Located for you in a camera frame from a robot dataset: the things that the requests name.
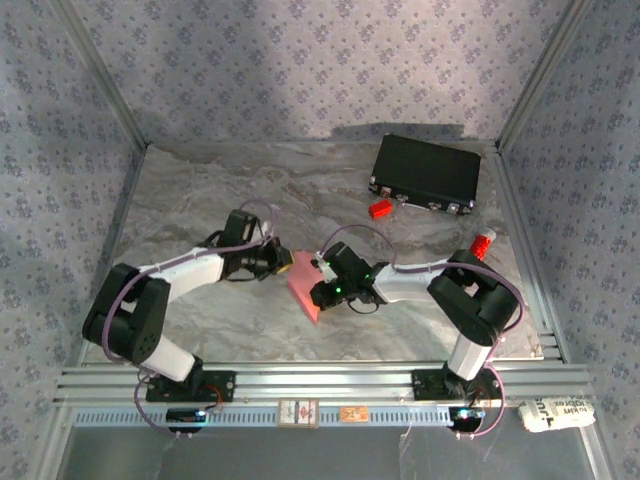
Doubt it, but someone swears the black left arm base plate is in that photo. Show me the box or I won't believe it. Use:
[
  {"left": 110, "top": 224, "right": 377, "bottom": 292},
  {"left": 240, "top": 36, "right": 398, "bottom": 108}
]
[{"left": 145, "top": 370, "right": 237, "bottom": 404}]

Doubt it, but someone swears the black hard case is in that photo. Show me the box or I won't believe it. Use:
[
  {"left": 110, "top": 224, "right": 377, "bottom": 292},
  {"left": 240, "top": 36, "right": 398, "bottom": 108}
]
[{"left": 368, "top": 133, "right": 482, "bottom": 216}]

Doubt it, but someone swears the long aluminium mounting rail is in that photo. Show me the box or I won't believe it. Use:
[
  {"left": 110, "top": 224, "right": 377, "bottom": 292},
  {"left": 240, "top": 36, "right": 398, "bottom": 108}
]
[{"left": 54, "top": 363, "right": 591, "bottom": 404}]

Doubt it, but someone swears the white printed label card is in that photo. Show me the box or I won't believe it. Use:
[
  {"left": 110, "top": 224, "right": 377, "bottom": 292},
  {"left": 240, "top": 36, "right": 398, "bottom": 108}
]
[{"left": 277, "top": 398, "right": 320, "bottom": 430}]

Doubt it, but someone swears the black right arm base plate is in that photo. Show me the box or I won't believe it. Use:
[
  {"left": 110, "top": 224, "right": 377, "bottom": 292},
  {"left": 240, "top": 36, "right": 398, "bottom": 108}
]
[{"left": 412, "top": 369, "right": 504, "bottom": 401}]

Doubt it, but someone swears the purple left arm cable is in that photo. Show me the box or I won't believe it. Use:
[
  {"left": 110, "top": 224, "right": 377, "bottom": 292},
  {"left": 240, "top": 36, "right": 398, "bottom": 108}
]
[{"left": 102, "top": 198, "right": 281, "bottom": 441}]

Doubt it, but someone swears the aluminium frame post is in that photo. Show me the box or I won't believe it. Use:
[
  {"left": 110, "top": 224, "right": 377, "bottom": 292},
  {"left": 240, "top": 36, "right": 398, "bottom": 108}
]
[{"left": 494, "top": 0, "right": 594, "bottom": 151}]

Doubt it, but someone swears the grey slotted cable duct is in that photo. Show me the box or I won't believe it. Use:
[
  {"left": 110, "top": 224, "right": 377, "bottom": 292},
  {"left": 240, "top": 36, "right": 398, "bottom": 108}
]
[{"left": 72, "top": 403, "right": 526, "bottom": 429}]

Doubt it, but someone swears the pink paper sheet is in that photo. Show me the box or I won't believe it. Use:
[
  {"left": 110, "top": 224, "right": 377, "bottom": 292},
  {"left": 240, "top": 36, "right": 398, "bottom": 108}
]
[{"left": 287, "top": 250, "right": 334, "bottom": 326}]

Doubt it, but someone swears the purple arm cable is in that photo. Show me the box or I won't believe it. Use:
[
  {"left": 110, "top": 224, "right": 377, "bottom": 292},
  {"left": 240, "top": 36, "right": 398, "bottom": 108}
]
[
  {"left": 319, "top": 224, "right": 529, "bottom": 441},
  {"left": 102, "top": 198, "right": 281, "bottom": 441}
]

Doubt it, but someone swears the aluminium table edge rail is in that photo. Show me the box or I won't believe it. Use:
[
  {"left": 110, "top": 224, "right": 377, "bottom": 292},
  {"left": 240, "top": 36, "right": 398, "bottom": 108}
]
[
  {"left": 492, "top": 144, "right": 570, "bottom": 364},
  {"left": 74, "top": 147, "right": 147, "bottom": 366}
]

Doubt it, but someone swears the red cylinder with white cap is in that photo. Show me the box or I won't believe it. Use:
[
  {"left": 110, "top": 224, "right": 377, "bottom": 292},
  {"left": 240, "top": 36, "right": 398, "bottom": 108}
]
[{"left": 469, "top": 227, "right": 496, "bottom": 261}]

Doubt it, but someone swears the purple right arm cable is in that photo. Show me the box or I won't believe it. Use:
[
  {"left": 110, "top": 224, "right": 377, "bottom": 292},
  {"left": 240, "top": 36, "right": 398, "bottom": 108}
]
[{"left": 319, "top": 224, "right": 529, "bottom": 441}]

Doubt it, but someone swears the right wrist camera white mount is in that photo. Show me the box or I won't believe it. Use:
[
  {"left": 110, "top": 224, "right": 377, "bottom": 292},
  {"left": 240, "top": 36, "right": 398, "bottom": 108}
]
[{"left": 309, "top": 252, "right": 339, "bottom": 282}]

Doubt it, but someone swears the white crumpled packet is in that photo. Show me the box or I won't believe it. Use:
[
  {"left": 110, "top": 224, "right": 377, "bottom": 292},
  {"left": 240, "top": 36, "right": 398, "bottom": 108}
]
[{"left": 517, "top": 396, "right": 598, "bottom": 435}]

